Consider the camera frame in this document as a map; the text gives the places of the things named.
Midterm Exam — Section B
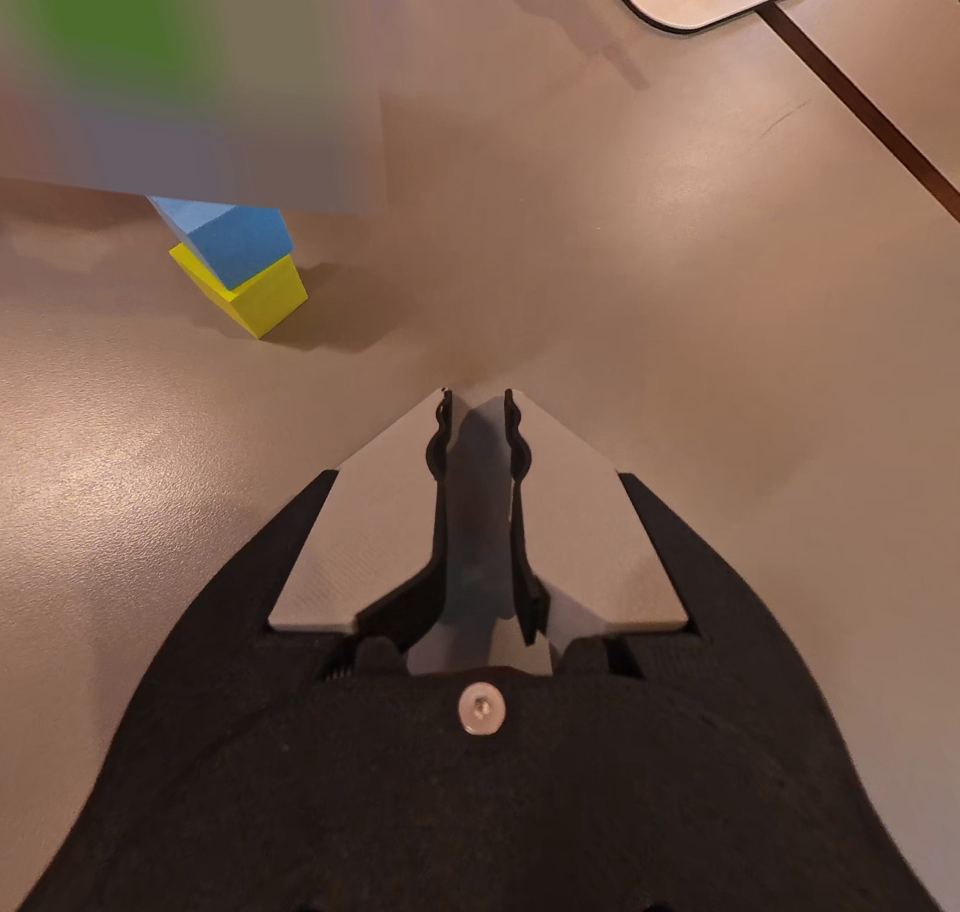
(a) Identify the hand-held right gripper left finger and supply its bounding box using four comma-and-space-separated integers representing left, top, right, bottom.
267, 387, 453, 652

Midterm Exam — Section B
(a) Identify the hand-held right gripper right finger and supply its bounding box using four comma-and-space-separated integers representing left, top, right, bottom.
504, 387, 690, 646

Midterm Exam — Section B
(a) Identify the yellow foam cube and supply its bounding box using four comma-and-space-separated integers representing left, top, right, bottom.
168, 243, 309, 340

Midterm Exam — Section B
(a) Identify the light blue foam cube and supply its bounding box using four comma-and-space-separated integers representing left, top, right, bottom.
147, 197, 295, 292

